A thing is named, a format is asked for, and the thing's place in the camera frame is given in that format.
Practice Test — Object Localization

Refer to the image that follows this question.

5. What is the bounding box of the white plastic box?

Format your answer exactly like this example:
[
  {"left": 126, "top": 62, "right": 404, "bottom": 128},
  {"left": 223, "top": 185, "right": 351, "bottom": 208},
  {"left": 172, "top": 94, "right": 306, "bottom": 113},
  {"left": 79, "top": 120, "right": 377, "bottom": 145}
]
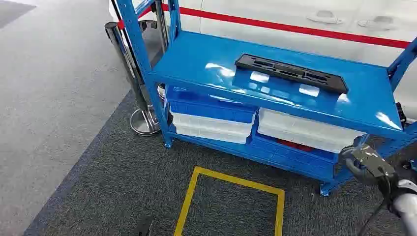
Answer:
[
  {"left": 257, "top": 108, "right": 366, "bottom": 154},
  {"left": 170, "top": 111, "right": 255, "bottom": 145}
]

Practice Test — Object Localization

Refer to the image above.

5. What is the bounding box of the blue plastic crate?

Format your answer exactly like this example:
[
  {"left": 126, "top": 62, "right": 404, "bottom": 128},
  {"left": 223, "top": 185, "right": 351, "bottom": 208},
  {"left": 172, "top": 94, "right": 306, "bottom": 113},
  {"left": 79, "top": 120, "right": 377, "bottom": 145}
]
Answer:
[
  {"left": 249, "top": 132, "right": 339, "bottom": 181},
  {"left": 167, "top": 86, "right": 258, "bottom": 124}
]

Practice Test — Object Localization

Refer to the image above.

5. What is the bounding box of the blue metal shelf rack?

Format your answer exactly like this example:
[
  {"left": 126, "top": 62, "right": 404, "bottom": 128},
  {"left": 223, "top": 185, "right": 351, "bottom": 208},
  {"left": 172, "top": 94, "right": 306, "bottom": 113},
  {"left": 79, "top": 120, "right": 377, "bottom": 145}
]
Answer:
[{"left": 116, "top": 0, "right": 417, "bottom": 197}]

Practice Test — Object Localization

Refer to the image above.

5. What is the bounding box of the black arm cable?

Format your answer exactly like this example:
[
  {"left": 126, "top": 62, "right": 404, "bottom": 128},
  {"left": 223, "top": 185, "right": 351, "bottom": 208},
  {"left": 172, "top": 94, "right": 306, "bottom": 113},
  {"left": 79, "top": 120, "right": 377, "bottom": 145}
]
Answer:
[{"left": 357, "top": 200, "right": 388, "bottom": 236}]

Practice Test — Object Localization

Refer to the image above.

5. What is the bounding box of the long black plastic part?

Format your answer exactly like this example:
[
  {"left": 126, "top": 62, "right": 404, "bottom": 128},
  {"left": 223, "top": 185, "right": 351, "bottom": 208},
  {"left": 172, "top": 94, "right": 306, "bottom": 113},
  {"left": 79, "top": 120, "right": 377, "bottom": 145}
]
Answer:
[{"left": 234, "top": 54, "right": 349, "bottom": 94}]

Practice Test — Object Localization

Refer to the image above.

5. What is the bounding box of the white car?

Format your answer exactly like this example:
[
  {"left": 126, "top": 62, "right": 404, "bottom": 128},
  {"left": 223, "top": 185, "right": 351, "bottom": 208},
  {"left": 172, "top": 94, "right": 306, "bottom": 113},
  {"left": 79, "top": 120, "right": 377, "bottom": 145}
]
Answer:
[{"left": 108, "top": 0, "right": 417, "bottom": 113}]

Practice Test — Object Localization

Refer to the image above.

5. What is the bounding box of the red barrier belt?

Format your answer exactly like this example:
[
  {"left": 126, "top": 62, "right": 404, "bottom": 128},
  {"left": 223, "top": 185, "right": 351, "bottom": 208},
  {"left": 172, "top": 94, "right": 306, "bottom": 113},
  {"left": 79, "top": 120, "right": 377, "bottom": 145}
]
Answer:
[{"left": 117, "top": 3, "right": 411, "bottom": 50}]

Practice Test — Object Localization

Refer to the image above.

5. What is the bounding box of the red item in crate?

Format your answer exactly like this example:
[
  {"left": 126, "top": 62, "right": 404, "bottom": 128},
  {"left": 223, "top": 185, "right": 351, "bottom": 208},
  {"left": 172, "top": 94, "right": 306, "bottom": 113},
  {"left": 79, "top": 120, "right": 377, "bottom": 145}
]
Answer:
[{"left": 277, "top": 138, "right": 315, "bottom": 153}]

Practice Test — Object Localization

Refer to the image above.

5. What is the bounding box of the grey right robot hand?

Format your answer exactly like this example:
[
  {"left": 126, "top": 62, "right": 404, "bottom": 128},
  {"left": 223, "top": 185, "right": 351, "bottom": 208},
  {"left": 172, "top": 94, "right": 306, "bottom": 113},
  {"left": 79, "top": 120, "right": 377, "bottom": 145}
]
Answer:
[{"left": 338, "top": 143, "right": 399, "bottom": 187}]

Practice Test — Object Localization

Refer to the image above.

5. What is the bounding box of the chrome stanchion post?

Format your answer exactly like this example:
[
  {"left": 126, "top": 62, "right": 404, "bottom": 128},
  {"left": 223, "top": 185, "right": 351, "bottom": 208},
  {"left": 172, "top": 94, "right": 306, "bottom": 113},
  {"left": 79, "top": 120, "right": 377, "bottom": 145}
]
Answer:
[{"left": 105, "top": 22, "right": 162, "bottom": 137}]

